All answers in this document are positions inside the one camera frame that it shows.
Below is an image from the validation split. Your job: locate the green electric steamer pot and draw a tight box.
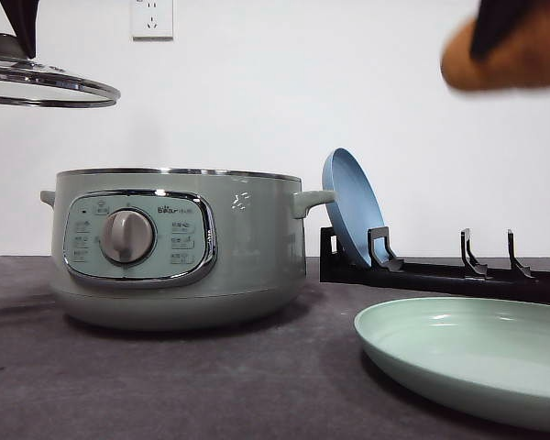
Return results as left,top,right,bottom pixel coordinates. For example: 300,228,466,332
40,168,336,331

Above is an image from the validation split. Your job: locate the blue plate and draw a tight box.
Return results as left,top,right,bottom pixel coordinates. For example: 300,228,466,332
322,148,387,268

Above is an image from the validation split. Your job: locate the green plate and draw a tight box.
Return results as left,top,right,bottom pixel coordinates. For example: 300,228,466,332
354,296,550,430

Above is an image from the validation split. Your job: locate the black plate rack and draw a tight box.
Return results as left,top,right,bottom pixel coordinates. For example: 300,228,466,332
320,226,550,302

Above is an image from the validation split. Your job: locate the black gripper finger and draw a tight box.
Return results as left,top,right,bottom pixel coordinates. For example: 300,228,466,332
469,0,535,60
0,0,40,59

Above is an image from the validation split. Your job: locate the glass lid with green knob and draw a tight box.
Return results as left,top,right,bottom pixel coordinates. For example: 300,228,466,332
0,57,121,107

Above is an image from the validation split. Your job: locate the brown potato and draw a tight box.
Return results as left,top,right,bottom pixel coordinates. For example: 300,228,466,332
441,0,550,90

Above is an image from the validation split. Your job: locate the white wall socket left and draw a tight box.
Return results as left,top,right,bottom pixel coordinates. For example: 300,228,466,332
130,0,174,44

